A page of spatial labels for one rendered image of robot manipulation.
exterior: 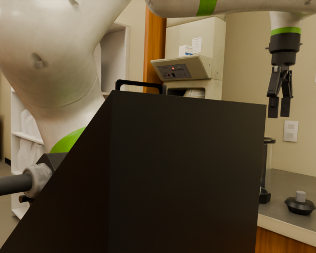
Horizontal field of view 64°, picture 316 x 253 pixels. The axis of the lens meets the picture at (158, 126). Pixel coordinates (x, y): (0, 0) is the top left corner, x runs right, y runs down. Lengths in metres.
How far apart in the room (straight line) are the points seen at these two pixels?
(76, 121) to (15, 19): 0.17
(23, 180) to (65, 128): 0.11
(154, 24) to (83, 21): 1.22
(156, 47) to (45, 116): 1.18
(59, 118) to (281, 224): 0.70
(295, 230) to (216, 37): 0.91
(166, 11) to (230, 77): 1.09
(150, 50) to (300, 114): 0.90
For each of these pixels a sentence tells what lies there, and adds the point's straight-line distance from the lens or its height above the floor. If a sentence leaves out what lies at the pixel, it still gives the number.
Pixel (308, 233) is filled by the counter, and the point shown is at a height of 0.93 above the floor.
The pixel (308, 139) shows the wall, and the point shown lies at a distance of 1.56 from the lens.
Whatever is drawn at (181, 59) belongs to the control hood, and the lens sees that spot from 1.28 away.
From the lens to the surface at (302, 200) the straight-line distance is 0.97.
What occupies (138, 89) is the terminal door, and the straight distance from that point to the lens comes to 1.36.
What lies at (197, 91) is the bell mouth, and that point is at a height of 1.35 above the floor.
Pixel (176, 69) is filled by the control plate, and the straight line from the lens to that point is 1.34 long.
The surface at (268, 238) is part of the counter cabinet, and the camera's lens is 0.95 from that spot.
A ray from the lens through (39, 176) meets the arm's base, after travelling 0.35.
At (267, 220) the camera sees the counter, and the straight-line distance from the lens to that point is 0.90.
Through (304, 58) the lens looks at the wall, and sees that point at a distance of 1.60.
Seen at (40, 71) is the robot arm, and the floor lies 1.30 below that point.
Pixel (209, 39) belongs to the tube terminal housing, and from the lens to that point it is 1.34.
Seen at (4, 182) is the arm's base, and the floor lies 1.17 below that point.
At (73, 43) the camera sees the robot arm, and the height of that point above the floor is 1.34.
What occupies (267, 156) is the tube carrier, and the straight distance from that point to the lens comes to 0.95.
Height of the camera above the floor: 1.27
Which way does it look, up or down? 5 degrees down
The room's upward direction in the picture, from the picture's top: 3 degrees clockwise
